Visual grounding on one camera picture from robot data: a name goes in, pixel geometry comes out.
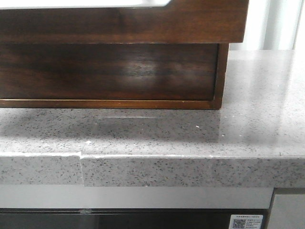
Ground white QR code sticker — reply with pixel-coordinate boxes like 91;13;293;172
229;215;264;229

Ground black oven door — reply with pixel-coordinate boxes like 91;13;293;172
0;208;268;229

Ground grey cabinet door panel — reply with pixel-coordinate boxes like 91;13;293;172
268;194;305;229

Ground wooden drawer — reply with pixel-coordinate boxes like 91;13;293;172
0;0;249;44
0;42;219;100

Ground dark wooden drawer cabinet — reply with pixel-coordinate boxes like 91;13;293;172
0;42;230;110

